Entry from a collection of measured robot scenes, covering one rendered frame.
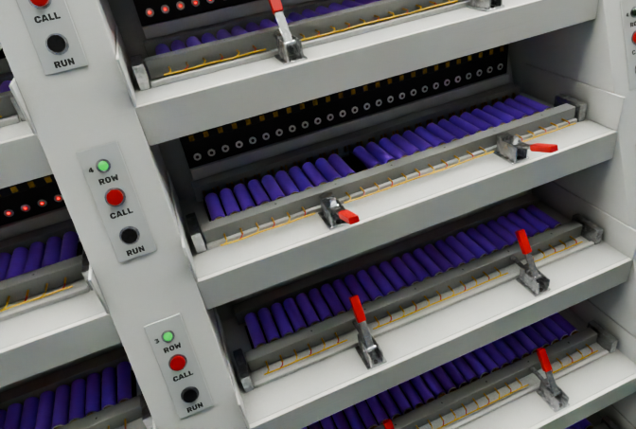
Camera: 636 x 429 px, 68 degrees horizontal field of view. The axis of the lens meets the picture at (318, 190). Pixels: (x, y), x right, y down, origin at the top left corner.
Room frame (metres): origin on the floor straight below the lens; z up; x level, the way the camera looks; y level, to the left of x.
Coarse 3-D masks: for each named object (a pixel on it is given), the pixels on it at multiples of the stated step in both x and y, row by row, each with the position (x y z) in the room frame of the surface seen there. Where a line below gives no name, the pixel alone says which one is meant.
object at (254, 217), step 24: (528, 120) 0.67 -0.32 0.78; (552, 120) 0.67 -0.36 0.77; (456, 144) 0.64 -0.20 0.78; (480, 144) 0.64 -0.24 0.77; (384, 168) 0.61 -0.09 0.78; (408, 168) 0.62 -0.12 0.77; (432, 168) 0.62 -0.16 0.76; (312, 192) 0.59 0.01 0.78; (336, 192) 0.59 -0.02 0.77; (240, 216) 0.57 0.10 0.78; (264, 216) 0.57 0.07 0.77; (216, 240) 0.56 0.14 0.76; (240, 240) 0.55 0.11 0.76
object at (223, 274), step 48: (432, 96) 0.77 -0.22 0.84; (528, 96) 0.80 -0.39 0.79; (576, 96) 0.70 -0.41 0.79; (288, 144) 0.71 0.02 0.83; (576, 144) 0.63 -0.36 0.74; (384, 192) 0.60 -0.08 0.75; (432, 192) 0.58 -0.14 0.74; (480, 192) 0.60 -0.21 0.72; (192, 240) 0.54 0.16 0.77; (288, 240) 0.54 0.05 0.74; (336, 240) 0.54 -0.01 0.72; (384, 240) 0.57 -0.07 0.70; (240, 288) 0.52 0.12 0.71
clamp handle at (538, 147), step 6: (516, 138) 0.61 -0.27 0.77; (516, 144) 0.61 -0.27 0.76; (522, 144) 0.61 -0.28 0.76; (528, 144) 0.60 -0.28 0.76; (534, 144) 0.58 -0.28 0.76; (540, 144) 0.57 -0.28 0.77; (546, 144) 0.57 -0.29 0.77; (552, 144) 0.56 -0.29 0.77; (534, 150) 0.58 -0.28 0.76; (540, 150) 0.56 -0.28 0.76; (546, 150) 0.56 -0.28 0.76; (552, 150) 0.55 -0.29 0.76
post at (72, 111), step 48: (0, 0) 0.48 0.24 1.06; (96, 0) 0.50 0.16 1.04; (96, 48) 0.50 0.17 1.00; (48, 96) 0.48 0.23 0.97; (96, 96) 0.49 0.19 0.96; (48, 144) 0.48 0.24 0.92; (96, 144) 0.49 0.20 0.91; (144, 144) 0.50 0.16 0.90; (144, 192) 0.50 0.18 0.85; (96, 240) 0.48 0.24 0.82; (144, 288) 0.49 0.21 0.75; (192, 288) 0.50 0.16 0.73; (144, 336) 0.48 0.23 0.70; (192, 336) 0.50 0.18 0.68; (144, 384) 0.48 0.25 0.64
